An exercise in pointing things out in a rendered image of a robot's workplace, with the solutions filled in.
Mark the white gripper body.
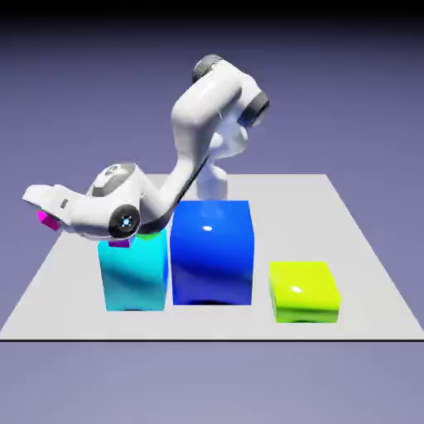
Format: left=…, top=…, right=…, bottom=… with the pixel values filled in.
left=22, top=184, right=58, bottom=218

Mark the small magenta cube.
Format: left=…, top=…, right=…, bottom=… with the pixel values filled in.
left=36, top=210, right=62, bottom=232

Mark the large cyan box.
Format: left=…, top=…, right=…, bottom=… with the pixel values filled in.
left=97, top=227, right=170, bottom=313

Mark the large blue box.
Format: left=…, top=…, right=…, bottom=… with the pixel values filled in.
left=169, top=200, right=256, bottom=306

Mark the large yellow-green box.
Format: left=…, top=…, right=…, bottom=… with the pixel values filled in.
left=268, top=260, right=343, bottom=325

